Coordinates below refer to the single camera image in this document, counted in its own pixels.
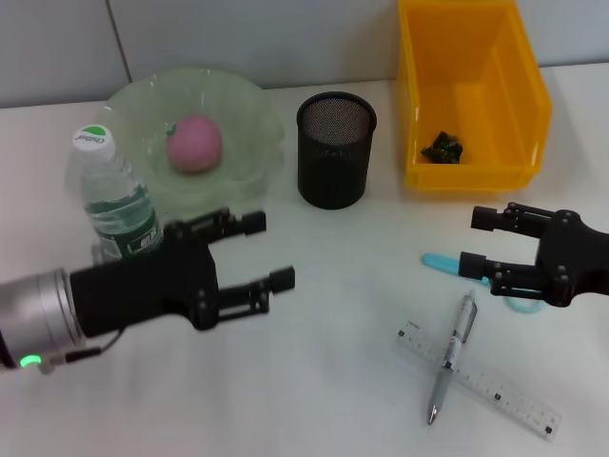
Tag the green glass fruit plate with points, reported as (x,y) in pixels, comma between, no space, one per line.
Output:
(238,143)

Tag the grey white ballpoint pen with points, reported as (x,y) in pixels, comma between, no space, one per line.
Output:
(438,395)

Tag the green plastic wrapper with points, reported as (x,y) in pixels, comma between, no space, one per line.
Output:
(442,147)

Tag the clear green-label water bottle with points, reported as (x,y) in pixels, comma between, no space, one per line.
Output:
(114,190)

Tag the yellow plastic bin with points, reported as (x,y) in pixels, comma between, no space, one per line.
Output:
(466,71)

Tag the pink toy peach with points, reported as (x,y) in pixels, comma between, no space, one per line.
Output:
(195,145)

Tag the blue scissors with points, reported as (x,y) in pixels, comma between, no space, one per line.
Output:
(440,262)

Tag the clear plastic ruler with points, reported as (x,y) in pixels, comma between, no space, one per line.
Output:
(514,404)

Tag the black mesh pen holder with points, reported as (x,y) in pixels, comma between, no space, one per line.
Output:
(333,162)

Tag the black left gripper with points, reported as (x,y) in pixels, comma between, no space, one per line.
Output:
(143,290)

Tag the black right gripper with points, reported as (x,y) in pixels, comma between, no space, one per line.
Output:
(575,262)

